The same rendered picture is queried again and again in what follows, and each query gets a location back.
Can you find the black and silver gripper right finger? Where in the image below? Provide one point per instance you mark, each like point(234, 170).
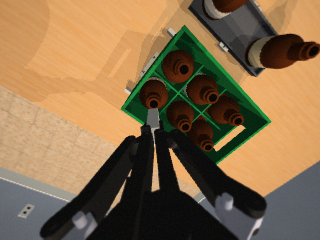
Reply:
point(239, 208)

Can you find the brown glass bottle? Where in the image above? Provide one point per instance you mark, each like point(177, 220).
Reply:
point(202, 89)
point(225, 110)
point(216, 9)
point(280, 51)
point(180, 114)
point(201, 134)
point(153, 94)
point(177, 66)

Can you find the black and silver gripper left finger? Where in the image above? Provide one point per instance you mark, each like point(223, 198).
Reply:
point(77, 219)

